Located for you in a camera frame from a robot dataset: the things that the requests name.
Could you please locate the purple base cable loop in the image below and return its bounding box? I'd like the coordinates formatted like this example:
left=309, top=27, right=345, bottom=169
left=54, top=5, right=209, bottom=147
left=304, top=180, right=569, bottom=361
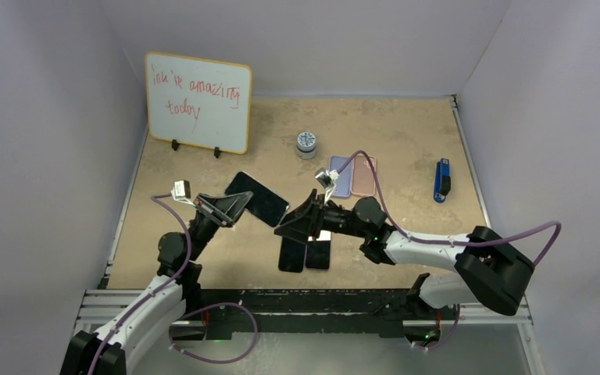
left=168, top=302, right=259, bottom=366

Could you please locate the small black phone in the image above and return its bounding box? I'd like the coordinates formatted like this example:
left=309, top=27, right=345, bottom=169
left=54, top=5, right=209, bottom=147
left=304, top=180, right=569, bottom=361
left=277, top=237, right=306, bottom=273

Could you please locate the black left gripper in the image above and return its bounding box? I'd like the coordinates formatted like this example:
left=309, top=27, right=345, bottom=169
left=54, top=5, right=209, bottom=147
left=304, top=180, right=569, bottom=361
left=186, top=191, right=253, bottom=262

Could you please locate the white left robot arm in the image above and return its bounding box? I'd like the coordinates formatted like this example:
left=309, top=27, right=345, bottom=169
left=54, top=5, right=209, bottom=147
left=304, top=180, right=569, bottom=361
left=60, top=191, right=253, bottom=374

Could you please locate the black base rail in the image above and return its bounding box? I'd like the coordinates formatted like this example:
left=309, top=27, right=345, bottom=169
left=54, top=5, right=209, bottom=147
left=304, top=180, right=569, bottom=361
left=191, top=288, right=456, bottom=341

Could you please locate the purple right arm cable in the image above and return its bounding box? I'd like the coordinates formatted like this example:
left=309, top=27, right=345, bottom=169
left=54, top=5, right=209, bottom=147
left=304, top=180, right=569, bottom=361
left=337, top=150, right=563, bottom=268

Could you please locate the purple phone black screen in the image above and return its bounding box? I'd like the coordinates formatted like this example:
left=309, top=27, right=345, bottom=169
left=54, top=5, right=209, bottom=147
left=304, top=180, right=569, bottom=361
left=305, top=230, right=331, bottom=270

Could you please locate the blue black stapler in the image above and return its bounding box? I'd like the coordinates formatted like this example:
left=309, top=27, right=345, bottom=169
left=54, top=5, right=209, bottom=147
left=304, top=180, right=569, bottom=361
left=433, top=158, right=452, bottom=203

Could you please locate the pink phone case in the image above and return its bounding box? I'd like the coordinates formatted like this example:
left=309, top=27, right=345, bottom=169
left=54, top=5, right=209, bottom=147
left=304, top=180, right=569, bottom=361
left=351, top=155, right=377, bottom=197

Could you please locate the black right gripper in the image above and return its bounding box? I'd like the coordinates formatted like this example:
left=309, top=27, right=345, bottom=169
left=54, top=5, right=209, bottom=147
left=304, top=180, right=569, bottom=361
left=275, top=190, right=368, bottom=245

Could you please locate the orange framed whiteboard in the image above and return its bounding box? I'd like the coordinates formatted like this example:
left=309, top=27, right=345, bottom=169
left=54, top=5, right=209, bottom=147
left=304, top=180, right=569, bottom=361
left=145, top=52, right=253, bottom=155

